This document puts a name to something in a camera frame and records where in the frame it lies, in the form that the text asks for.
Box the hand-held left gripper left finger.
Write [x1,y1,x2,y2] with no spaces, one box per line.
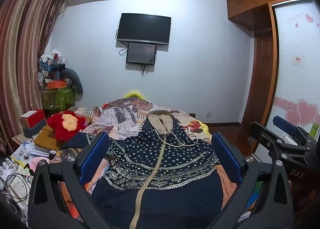
[27,131,110,229]

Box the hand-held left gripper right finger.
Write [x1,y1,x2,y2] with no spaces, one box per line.
[211,131,294,229]

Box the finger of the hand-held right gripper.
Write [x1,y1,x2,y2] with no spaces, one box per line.
[250,121,311,155]
[272,116,317,146]

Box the navy patterned hooded sweater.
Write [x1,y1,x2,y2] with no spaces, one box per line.
[86,110,224,229]

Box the red plush toy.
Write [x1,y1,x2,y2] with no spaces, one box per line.
[47,110,87,141]

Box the printed bed blanket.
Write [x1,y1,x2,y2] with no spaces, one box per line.
[49,97,253,229]

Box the brown wooden board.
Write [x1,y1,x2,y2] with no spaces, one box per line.
[33,124,63,148]

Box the brown wooden door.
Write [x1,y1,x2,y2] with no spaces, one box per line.
[241,32,273,126]

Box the pink plush item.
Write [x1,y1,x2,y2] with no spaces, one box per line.
[29,156,49,170]

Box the dark grey box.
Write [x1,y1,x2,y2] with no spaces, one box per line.
[22,118,48,137]

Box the pile of papers and magazines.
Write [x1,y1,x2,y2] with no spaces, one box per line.
[0,133,60,219]

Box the yellow cloth item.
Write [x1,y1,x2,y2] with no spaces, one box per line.
[124,90,145,100]

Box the red and white box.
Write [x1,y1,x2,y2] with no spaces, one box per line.
[20,109,46,129]

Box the grey plush cushion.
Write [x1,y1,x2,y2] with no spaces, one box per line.
[64,68,84,102]

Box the orange box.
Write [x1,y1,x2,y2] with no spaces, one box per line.
[46,80,68,90]

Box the pile of household clutter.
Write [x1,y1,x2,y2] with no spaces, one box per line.
[37,49,73,87]

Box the wooden wardrobe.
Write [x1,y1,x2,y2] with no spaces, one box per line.
[226,0,316,162]

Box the brown striped curtain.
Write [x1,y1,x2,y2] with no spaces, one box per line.
[0,0,70,154]

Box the black cable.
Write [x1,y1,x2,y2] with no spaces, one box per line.
[0,173,32,204]

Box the small black wall monitor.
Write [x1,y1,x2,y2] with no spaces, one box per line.
[126,42,157,66]

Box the large black wall television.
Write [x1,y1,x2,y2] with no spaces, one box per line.
[117,13,172,45]

